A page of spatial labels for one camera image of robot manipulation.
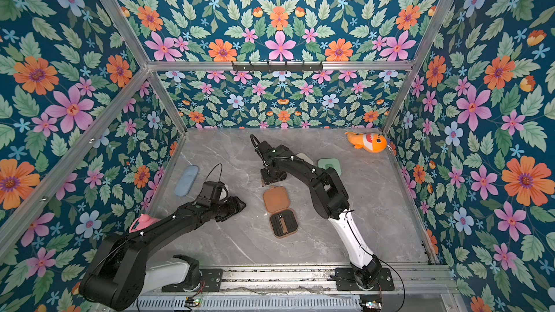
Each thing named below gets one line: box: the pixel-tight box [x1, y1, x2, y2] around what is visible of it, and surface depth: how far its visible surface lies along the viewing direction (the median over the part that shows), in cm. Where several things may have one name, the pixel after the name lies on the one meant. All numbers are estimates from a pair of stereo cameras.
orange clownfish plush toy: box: [344, 131, 388, 154], surface depth 107 cm
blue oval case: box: [174, 165, 200, 198], surface depth 100 cm
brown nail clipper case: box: [263, 186, 299, 239], surface depth 90 cm
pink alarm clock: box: [128, 213, 162, 234], surface depth 78 cm
